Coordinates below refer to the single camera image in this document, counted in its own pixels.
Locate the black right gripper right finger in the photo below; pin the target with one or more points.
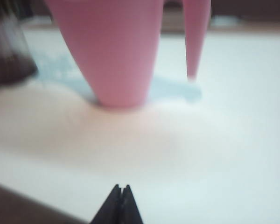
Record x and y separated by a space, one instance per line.
130 210

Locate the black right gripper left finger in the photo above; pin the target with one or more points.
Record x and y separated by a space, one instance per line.
109 210

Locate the pink plastic watering can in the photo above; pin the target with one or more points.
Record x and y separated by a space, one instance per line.
112 58

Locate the clear glass outer jar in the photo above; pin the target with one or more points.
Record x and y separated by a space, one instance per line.
11 63

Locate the office partition panel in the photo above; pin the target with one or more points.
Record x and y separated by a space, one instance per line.
247 8

